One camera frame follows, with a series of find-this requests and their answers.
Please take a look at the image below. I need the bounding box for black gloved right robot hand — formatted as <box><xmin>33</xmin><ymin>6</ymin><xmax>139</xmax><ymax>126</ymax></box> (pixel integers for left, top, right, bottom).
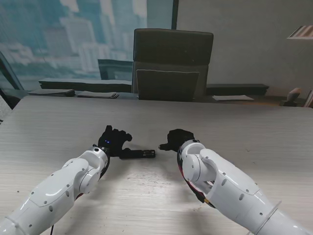
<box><xmin>158</xmin><ymin>128</ymin><xmax>199</xmax><ymax>154</ymax></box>

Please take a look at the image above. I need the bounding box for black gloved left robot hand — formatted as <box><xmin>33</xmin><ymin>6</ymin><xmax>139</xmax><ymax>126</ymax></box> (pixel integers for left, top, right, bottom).
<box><xmin>97</xmin><ymin>125</ymin><xmax>134</xmax><ymax>158</ymax></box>

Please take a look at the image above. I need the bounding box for black remote control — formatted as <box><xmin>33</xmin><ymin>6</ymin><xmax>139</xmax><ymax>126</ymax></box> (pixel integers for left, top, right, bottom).
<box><xmin>119</xmin><ymin>148</ymin><xmax>157</xmax><ymax>160</ymax></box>

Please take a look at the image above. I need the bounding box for grey paper stack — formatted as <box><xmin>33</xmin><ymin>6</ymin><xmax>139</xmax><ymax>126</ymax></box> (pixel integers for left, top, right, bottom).
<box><xmin>76</xmin><ymin>91</ymin><xmax>120</xmax><ymax>99</ymax></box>

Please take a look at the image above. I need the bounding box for long dark low bench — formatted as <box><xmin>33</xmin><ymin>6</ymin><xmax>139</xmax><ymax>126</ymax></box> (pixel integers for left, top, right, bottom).
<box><xmin>38</xmin><ymin>77</ymin><xmax>133</xmax><ymax>94</ymax></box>

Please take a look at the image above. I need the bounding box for white paper sheet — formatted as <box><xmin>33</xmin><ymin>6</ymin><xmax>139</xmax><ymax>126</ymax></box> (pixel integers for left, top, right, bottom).
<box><xmin>212</xmin><ymin>95</ymin><xmax>255</xmax><ymax>102</ymax></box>

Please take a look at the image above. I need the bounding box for short dark low bench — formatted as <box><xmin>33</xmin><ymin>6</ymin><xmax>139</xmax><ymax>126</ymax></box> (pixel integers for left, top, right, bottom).
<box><xmin>206</xmin><ymin>83</ymin><xmax>269</xmax><ymax>96</ymax></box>

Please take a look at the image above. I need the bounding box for dark grey folder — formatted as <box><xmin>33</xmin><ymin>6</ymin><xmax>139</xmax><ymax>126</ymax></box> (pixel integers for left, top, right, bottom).
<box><xmin>27</xmin><ymin>89</ymin><xmax>75</xmax><ymax>97</ymax></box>

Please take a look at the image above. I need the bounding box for dark office chair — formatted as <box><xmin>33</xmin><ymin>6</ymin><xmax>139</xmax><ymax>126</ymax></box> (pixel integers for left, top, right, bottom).
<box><xmin>131</xmin><ymin>28</ymin><xmax>215</xmax><ymax>102</ymax></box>

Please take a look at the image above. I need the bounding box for beige figurine ornament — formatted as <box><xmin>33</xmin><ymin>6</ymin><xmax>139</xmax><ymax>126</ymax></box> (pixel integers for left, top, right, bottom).
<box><xmin>280</xmin><ymin>87</ymin><xmax>302</xmax><ymax>107</ymax></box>

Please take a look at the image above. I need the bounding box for red black right arm cable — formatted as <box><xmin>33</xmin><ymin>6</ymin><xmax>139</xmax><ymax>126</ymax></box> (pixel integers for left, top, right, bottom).
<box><xmin>177</xmin><ymin>151</ymin><xmax>216</xmax><ymax>209</ymax></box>

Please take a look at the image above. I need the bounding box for slanted dark window frame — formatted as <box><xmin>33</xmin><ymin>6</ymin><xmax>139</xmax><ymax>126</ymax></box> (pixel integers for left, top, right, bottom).
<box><xmin>0</xmin><ymin>50</ymin><xmax>25</xmax><ymax>110</ymax></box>

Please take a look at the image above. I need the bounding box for dark window frame post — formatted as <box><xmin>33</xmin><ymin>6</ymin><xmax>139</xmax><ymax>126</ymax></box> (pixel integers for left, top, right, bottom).
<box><xmin>171</xmin><ymin>0</ymin><xmax>179</xmax><ymax>30</ymax></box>

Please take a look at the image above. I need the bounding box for wooden frame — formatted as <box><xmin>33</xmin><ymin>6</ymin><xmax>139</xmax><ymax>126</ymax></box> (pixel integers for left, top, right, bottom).
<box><xmin>304</xmin><ymin>89</ymin><xmax>313</xmax><ymax>108</ymax></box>

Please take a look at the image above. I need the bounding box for wall shelf with books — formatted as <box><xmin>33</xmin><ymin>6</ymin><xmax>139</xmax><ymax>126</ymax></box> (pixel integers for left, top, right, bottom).
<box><xmin>287</xmin><ymin>25</ymin><xmax>313</xmax><ymax>40</ymax></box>

